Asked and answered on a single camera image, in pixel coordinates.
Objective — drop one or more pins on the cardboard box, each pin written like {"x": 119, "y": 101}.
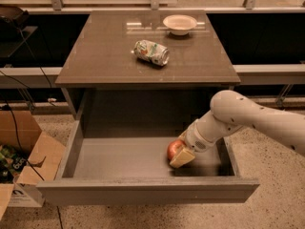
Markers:
{"x": 30, "y": 156}

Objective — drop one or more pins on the black device on shelf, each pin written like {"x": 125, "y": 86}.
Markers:
{"x": 13, "y": 17}

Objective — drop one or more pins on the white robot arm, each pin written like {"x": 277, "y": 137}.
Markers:
{"x": 229, "y": 112}

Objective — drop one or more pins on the grey cabinet counter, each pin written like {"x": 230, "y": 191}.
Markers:
{"x": 103, "y": 57}

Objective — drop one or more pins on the red apple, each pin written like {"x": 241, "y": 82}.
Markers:
{"x": 173, "y": 148}

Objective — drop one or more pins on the crushed soda can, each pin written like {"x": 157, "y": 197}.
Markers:
{"x": 152, "y": 52}

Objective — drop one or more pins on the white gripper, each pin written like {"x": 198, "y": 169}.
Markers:
{"x": 194, "y": 139}

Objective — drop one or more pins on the open grey top drawer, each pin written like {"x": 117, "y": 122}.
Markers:
{"x": 117, "y": 154}

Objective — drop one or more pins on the white bowl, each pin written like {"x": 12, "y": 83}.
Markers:
{"x": 179, "y": 24}

